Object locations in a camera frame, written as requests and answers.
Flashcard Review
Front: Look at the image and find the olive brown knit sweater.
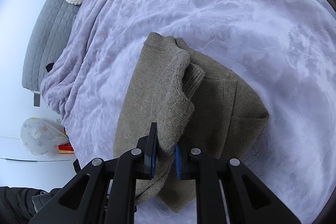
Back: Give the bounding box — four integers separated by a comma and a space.
113, 32, 269, 213

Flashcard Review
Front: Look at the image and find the lavender plush bed blanket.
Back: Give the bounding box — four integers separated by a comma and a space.
41, 0, 335, 223

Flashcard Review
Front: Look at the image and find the clutter on floor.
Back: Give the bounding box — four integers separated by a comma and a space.
58, 142, 75, 154

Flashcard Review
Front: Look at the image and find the white patterned lamp shade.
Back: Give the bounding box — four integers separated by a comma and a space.
20, 118, 69, 156

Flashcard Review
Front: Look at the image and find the grey quilted headboard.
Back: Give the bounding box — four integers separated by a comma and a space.
22, 0, 79, 93

